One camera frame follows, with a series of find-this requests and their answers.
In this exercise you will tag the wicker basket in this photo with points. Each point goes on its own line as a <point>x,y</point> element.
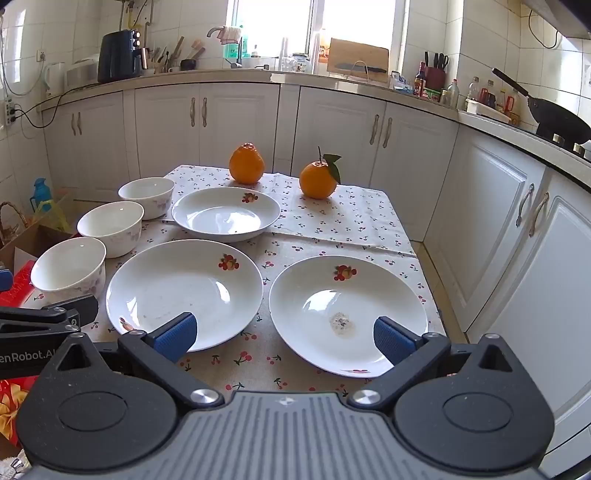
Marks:
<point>9,228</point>

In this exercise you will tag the blue bottle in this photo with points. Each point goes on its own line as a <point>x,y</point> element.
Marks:
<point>40,191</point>

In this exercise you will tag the red knife block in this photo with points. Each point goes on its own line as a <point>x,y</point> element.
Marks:
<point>434,78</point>

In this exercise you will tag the red box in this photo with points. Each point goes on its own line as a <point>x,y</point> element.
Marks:
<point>21,286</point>

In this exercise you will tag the pink cloth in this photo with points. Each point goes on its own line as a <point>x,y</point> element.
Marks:
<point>230,36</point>

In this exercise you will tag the white floral bowl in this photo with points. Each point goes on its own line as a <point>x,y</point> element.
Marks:
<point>111,226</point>
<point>147,194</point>
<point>64,272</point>

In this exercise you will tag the yellow plastic bag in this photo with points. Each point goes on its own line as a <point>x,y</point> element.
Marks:
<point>57,214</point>

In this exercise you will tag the green dish soap bottle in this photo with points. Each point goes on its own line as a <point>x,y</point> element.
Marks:
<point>233,50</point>

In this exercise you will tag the red gold gift bag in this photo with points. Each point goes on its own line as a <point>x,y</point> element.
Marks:
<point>14,406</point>

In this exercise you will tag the white countertop appliance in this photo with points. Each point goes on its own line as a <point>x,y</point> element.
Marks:
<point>82,74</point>

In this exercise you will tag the orange with leaf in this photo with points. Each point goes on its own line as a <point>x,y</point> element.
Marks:
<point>317,180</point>

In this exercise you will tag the cherry-print tablecloth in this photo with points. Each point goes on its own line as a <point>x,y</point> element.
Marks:
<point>286,258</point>

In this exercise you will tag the black air fryer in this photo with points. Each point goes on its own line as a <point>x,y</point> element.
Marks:
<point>117,57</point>

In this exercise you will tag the gas stove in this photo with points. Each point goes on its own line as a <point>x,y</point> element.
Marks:
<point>572,145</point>

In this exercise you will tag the dark sauce bottle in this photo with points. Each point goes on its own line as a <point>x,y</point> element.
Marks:
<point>420,83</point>

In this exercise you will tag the wooden cutting board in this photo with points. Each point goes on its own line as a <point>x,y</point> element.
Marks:
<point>355,53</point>

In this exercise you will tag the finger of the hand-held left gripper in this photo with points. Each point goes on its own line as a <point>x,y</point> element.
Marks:
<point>69,310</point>
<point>4,280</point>

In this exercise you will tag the row of white cabinet doors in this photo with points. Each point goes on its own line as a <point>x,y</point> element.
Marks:
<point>240,120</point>

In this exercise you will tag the black wok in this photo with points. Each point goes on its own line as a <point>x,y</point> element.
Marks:
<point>554,117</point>

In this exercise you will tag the window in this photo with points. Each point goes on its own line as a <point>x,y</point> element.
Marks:
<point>277,23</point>

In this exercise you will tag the white fruit-print plate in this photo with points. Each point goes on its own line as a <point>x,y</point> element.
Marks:
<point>323,295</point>
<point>180,286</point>
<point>221,217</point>

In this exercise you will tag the knobby orange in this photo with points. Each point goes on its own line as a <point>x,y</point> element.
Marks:
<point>247,166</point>

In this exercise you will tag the range hood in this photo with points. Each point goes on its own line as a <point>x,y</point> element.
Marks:
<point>563,14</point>

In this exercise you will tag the kitchen counter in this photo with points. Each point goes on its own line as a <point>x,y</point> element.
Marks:
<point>258,74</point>

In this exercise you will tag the cardboard box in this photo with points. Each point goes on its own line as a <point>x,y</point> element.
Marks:
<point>34,240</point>

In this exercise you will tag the white electric kettle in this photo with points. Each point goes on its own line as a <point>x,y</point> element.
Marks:
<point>54,78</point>

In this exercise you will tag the clear bottle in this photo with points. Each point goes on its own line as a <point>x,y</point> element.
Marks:
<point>453,94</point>

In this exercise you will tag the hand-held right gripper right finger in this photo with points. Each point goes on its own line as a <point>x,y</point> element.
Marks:
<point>392,339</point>

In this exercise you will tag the kitchen utensils rack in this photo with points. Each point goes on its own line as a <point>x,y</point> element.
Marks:
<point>161,60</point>

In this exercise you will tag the white tray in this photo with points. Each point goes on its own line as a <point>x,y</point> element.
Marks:
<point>485,110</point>

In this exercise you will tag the white power strip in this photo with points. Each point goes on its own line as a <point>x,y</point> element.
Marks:
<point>9,110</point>

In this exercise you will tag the metal faucet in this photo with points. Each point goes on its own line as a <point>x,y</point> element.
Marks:
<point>239,50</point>

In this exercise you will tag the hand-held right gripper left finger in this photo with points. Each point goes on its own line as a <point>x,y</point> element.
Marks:
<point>175,334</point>

